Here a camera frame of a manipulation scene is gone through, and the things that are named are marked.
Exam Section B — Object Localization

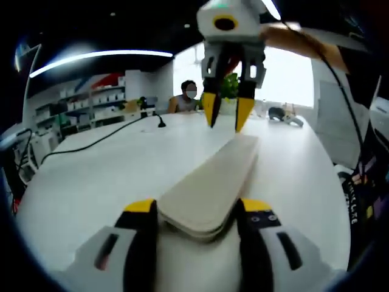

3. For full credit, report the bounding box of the black power cable with plug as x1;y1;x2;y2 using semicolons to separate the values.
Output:
39;114;167;167

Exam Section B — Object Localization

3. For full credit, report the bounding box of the white storage shelf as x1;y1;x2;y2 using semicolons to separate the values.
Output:
30;71;127;134

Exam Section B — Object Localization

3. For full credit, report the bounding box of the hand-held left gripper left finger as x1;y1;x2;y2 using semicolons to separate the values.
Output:
54;198;159;292

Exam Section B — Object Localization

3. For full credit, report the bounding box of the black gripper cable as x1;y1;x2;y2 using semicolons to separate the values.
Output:
279;18;367;165

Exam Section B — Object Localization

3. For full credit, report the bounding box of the bundle of cables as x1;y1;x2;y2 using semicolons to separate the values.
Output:
0;127;39;214

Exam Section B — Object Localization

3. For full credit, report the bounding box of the white plant pot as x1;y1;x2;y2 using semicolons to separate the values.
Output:
219;97;239;115

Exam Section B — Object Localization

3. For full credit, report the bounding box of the beige cutlery case lid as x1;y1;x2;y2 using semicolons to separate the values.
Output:
157;135;260;235

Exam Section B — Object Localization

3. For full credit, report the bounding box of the person's black printed shirt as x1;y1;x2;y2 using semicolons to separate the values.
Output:
336;45;389;268

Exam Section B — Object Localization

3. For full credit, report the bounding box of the white cabinet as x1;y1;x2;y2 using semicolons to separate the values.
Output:
314;80;362;165

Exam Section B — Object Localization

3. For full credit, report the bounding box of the long ceiling light strip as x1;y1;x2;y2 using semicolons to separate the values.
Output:
29;50;174;78

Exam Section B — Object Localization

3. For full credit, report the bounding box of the short ceiling light strip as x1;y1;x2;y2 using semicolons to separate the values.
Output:
267;0;282;21

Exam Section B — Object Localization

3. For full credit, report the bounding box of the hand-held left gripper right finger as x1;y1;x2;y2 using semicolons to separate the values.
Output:
235;198;345;292

